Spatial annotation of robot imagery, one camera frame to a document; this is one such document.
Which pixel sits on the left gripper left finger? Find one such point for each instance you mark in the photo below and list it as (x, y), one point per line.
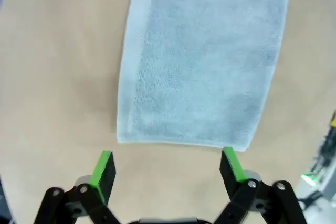
(102, 182)

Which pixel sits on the light blue terry towel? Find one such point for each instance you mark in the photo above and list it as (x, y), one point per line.
(204, 64)

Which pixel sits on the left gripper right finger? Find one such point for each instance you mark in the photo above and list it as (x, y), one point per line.
(233, 179)

